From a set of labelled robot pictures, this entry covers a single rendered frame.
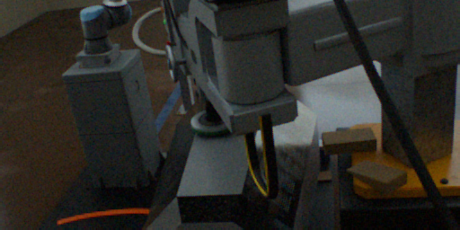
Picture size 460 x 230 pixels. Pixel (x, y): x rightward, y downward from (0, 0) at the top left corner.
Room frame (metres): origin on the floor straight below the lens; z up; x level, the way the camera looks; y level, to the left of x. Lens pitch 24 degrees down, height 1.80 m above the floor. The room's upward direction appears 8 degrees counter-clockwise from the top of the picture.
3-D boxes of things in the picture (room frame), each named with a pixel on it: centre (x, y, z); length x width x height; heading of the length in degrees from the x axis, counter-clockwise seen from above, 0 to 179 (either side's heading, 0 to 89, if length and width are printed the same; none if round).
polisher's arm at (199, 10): (1.59, 0.00, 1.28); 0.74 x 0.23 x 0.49; 13
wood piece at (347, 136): (1.68, -0.44, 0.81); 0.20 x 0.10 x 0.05; 85
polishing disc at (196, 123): (1.98, 0.08, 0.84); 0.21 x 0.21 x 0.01
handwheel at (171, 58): (1.83, 0.17, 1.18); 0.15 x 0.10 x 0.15; 13
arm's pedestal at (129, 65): (3.06, 0.78, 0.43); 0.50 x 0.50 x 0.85; 78
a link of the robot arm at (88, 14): (3.07, 0.77, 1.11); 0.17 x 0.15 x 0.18; 139
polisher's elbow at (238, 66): (1.34, -0.07, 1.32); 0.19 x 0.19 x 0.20
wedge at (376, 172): (1.45, -0.47, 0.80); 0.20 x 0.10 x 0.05; 27
